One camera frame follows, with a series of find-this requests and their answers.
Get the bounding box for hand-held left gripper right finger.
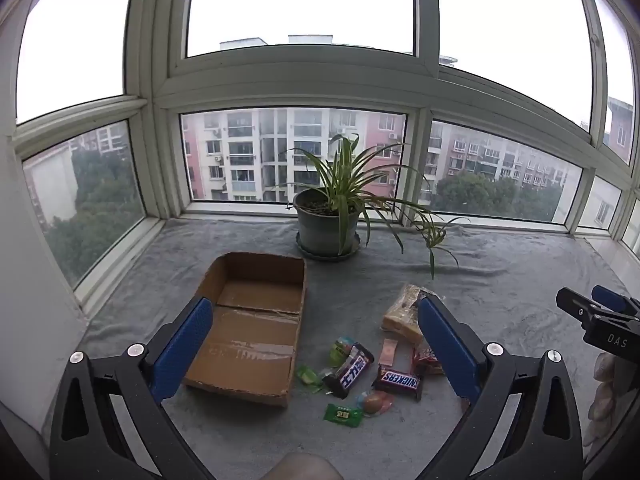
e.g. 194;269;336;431
417;296;583;480

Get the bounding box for green spider plant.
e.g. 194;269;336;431
277;132;471;281

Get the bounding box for grey-green pot saucer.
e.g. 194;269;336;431
295;230;361;262

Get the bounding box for brown chocolate bar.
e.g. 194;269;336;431
372;366;425;401

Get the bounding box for light green wrapped candy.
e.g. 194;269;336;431
296;365;324;393

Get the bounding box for red snack packet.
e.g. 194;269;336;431
412;347;446;376

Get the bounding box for dark chocolate bar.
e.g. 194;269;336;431
322;344;375;400

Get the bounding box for clear bagged bread slices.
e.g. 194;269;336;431
382;284;441;345

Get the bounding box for white window frame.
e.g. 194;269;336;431
0;0;640;311

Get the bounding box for person's right hand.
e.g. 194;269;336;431
585;354;623;448

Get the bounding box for person's leg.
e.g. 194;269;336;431
262;452;343;480

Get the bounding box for grey-green plant pot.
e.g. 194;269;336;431
293;188;362;256

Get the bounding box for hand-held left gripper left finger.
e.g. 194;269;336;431
50;297;216;480

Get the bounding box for green candy packet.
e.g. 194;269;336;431
324;402;363;428

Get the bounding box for clear egg candy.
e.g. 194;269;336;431
357;391;396;417

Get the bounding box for cardboard box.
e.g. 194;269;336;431
182;251;307;408

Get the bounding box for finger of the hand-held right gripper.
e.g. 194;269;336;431
556;287;601;331
591;285;640;317

